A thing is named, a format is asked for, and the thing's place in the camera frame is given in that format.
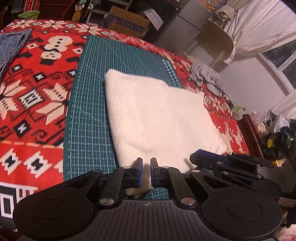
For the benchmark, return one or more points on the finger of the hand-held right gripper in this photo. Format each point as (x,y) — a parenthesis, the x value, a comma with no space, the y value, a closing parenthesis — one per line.
(209,154)
(203,162)

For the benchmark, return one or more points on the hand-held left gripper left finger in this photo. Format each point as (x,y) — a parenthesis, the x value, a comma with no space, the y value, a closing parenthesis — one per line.
(139,172)

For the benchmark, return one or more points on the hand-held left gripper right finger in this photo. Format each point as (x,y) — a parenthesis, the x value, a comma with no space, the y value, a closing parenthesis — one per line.
(153,172)

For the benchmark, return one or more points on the cream knit vest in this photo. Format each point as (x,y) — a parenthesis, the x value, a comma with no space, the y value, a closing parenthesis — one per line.
(157,115)

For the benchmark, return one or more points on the wooden nightstand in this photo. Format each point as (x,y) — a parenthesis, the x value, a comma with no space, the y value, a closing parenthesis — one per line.
(251,136)

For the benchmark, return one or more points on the green plant sprig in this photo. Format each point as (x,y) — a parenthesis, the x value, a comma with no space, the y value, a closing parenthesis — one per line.
(238,109)

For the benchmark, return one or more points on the green cutting mat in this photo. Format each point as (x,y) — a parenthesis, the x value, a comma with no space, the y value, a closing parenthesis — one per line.
(90,115)

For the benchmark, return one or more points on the grey sweater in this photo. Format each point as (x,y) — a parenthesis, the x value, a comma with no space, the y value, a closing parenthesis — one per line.
(208,76)

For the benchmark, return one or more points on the white curtain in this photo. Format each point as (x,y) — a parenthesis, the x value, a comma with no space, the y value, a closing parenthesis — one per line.
(285,104)
(259,27)

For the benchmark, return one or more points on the beige chair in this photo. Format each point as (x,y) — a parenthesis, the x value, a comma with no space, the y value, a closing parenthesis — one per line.
(215,44)

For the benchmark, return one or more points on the window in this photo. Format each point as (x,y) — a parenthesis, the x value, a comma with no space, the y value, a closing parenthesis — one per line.
(281,62)

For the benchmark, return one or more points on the grey refrigerator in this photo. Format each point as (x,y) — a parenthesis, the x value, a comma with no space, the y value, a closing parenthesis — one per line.
(185,25)

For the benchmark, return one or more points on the red patterned blanket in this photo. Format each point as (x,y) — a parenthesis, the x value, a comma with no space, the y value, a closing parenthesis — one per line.
(34,92)

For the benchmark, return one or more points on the hanging beige garment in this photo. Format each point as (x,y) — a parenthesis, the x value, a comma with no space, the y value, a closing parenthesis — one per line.
(223,16)

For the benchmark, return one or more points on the white flat box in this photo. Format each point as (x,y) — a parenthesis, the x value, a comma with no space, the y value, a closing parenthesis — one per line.
(153,18)

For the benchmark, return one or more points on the colourful fridge magnets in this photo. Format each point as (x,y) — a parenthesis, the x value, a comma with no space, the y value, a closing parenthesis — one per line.
(211,4)

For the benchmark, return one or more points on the printed cardboard box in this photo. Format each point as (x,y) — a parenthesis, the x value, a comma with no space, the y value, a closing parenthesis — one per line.
(124,20)

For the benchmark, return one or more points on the blue jeans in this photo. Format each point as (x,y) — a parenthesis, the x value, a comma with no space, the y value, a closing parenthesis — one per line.
(11,46)

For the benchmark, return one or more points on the green waste bin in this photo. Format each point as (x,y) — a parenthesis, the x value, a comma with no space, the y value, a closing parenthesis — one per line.
(29,15)

